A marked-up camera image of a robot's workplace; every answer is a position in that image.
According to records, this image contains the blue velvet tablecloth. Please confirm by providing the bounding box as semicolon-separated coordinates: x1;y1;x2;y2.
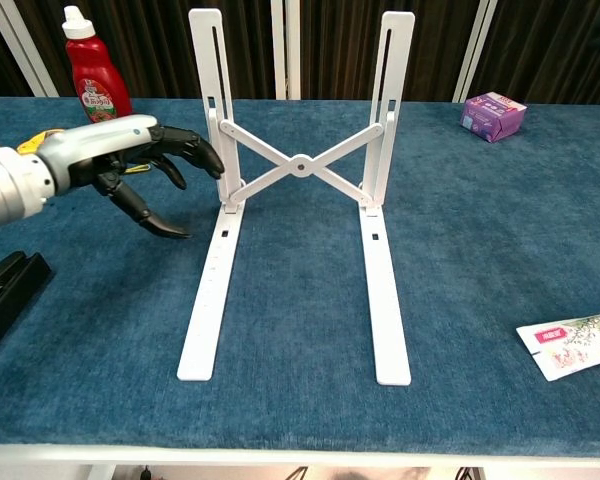
0;96;600;457

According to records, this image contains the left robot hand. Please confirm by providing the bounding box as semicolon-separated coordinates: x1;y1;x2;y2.
34;113;226;240

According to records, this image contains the black stapler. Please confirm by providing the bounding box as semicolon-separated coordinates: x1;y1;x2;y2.
0;251;55;365

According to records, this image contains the yellow tape measure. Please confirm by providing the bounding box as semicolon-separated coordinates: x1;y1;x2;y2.
15;128;151;175

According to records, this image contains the red ketchup bottle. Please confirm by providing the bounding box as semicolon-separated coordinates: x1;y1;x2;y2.
61;5;134;125

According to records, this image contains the white folding laptop stand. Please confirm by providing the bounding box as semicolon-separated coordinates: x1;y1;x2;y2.
176;8;416;386

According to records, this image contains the white frame post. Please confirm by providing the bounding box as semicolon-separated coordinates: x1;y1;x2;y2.
0;0;60;98
270;0;302;100
452;0;499;104

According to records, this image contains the white floral toothpaste tube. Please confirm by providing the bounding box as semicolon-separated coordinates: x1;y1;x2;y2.
515;309;600;383

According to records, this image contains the purple tissue pack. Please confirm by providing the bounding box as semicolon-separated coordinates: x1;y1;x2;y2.
460;91;528;144

